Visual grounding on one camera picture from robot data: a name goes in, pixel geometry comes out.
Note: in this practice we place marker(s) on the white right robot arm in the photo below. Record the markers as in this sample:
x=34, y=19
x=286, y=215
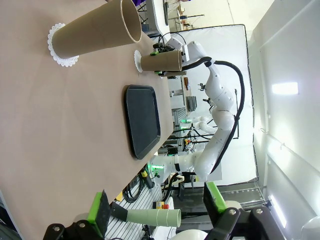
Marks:
x=220, y=92

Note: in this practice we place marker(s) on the white paper doily coaster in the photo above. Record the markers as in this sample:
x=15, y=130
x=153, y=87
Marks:
x=137, y=58
x=65, y=62

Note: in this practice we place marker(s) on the white backdrop screen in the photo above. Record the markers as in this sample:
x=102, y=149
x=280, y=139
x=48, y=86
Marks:
x=225, y=37

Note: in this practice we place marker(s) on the black plastic serving tray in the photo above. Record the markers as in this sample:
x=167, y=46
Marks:
x=142, y=120

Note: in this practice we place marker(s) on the yellow emergency stop box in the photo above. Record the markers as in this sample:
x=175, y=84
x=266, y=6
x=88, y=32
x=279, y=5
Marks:
x=162, y=205

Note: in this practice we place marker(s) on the pale green cup stack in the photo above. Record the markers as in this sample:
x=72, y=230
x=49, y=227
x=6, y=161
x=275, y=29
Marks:
x=150, y=217

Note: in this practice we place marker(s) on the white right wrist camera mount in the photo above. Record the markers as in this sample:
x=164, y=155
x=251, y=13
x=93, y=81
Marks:
x=185, y=53

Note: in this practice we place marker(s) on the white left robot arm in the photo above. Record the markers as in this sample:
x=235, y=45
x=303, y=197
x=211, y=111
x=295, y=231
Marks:
x=191, y=236

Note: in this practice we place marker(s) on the white side table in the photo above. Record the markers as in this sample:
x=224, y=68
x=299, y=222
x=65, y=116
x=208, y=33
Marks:
x=156, y=15

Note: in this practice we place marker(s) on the tall tan cup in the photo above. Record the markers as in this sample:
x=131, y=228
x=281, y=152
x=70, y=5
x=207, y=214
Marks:
x=162, y=61
x=95, y=32

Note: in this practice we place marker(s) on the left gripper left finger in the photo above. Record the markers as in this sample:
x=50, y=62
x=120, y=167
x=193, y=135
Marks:
x=100, y=210

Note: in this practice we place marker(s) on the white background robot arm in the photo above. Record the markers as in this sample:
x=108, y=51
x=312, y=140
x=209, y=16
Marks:
x=203, y=123

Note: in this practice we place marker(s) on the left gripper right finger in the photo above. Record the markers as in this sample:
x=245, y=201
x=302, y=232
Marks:
x=212, y=197

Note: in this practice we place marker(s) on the black folded tripod bars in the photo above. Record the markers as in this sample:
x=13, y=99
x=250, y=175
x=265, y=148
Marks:
x=166, y=12

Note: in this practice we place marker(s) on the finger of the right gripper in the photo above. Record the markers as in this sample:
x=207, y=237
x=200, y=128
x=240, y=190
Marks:
x=159, y=73
x=154, y=53

